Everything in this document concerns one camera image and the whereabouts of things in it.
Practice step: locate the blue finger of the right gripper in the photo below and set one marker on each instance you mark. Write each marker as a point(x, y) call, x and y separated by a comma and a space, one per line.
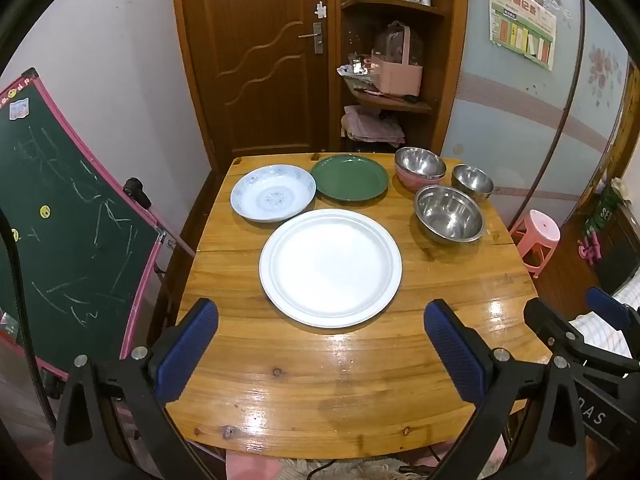
point(560, 337)
point(620, 316)

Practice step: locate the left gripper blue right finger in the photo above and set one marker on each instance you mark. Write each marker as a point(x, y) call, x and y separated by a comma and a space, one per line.
point(550, 440)

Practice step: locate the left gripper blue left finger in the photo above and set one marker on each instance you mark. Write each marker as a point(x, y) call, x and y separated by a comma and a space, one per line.
point(89, 442)

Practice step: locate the large steel bowl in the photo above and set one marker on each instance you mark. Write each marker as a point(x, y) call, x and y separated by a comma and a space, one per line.
point(448, 215)

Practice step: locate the small steel bowl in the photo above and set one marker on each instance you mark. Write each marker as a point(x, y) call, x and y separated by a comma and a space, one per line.
point(472, 181)

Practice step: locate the pink steel bowl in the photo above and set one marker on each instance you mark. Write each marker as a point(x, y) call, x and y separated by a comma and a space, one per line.
point(418, 167)

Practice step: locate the large white plate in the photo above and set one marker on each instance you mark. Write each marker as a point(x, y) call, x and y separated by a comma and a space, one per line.
point(330, 268)

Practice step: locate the green plate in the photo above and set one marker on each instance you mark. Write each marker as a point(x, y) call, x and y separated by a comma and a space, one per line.
point(350, 178)

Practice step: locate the blue patterned white plate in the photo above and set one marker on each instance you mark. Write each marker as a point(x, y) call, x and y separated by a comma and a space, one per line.
point(273, 193)

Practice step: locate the white checkered bedding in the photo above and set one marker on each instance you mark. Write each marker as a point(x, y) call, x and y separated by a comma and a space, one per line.
point(599, 333)

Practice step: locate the pink toy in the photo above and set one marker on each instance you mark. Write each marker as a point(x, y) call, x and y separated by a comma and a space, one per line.
point(589, 248)

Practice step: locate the pink plastic stool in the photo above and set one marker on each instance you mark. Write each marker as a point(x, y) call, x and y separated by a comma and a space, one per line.
point(536, 236)

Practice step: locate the wooden table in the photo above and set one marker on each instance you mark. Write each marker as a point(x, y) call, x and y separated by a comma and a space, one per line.
point(321, 350)

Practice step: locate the folded pink cloth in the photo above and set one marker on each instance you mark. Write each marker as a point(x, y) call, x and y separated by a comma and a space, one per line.
point(370, 125)

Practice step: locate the pink basket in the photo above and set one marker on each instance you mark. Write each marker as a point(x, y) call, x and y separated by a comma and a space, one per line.
point(397, 61)

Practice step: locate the wooden corner shelf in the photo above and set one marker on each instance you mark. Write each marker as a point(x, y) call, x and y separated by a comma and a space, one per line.
point(353, 26)

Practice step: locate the brown wooden door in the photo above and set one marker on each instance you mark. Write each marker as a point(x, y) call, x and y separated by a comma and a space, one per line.
point(256, 87)

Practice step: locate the green chalkboard pink frame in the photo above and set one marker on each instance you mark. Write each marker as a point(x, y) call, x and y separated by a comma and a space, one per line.
point(87, 250)

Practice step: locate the wall poster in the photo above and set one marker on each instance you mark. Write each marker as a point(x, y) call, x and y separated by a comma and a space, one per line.
point(524, 27)

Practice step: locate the silver door handle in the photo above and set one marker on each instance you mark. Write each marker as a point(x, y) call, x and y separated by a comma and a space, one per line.
point(316, 36)

